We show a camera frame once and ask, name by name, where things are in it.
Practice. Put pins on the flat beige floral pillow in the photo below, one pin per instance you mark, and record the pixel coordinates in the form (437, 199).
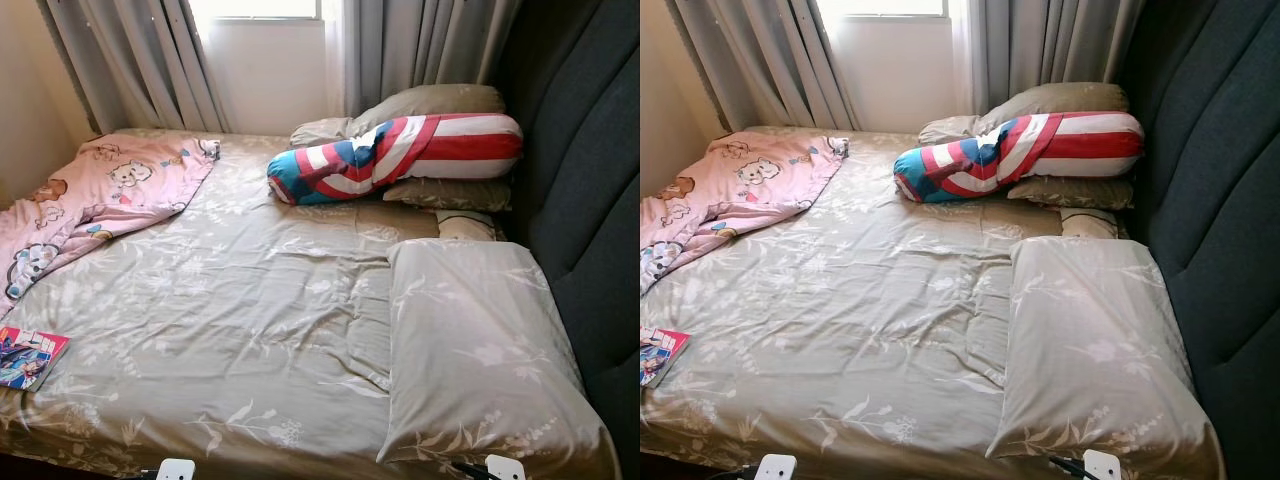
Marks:
(450, 194)
(1075, 192)

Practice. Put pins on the red white blue bolster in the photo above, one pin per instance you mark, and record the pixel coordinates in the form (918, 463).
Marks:
(1065, 148)
(440, 150)

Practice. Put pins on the bright window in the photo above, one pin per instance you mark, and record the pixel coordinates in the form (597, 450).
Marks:
(255, 8)
(880, 8)

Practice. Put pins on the large beige floral pillow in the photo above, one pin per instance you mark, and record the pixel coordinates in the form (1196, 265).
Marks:
(480, 350)
(1100, 350)

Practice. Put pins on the small beige pillow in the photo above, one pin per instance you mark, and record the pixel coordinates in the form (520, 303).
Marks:
(1088, 224)
(468, 226)

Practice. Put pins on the pink cartoon blanket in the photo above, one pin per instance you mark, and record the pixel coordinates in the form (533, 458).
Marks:
(110, 185)
(740, 180)

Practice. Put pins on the beige floral duvet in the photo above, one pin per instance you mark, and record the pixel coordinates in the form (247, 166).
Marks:
(870, 300)
(250, 300)

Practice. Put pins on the grey curtain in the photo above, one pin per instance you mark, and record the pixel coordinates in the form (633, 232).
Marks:
(780, 60)
(430, 45)
(150, 60)
(1060, 45)

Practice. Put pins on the dark grey upholstered headboard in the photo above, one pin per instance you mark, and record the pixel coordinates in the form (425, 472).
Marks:
(1220, 150)
(590, 150)

